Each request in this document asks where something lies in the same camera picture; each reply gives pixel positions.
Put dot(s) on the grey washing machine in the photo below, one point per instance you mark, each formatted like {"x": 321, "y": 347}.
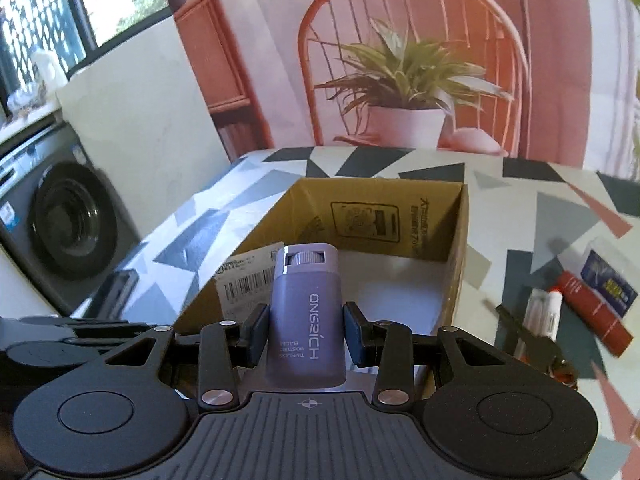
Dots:
{"x": 65, "y": 220}

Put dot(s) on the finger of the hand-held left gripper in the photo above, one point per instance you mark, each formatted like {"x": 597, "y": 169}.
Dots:
{"x": 116, "y": 291}
{"x": 115, "y": 331}

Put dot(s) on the red tube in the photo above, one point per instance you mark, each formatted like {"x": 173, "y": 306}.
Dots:
{"x": 595, "y": 310}

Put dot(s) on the purple cosmetic bottle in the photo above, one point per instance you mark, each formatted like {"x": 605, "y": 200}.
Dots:
{"x": 305, "y": 320}

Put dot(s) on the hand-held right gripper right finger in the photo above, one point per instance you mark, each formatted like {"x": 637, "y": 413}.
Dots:
{"x": 352, "y": 334}

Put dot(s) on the geometric patterned tablecloth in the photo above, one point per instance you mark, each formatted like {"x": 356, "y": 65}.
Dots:
{"x": 505, "y": 200}

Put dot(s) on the window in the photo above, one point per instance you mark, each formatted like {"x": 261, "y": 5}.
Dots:
{"x": 60, "y": 5}

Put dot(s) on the clear plastic box blue label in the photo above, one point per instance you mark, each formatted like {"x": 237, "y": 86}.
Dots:
{"x": 610, "y": 282}

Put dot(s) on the white tube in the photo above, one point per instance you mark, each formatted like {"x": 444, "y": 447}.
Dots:
{"x": 541, "y": 315}

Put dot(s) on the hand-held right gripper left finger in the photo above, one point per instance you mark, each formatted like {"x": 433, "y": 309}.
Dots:
{"x": 257, "y": 334}

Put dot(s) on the cardboard box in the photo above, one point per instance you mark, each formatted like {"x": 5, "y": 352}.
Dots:
{"x": 380, "y": 220}

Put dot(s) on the wall poster with chair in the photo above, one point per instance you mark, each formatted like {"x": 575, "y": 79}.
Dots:
{"x": 400, "y": 60}

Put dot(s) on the white plastic bag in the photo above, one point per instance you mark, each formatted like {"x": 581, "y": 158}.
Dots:
{"x": 47, "y": 67}

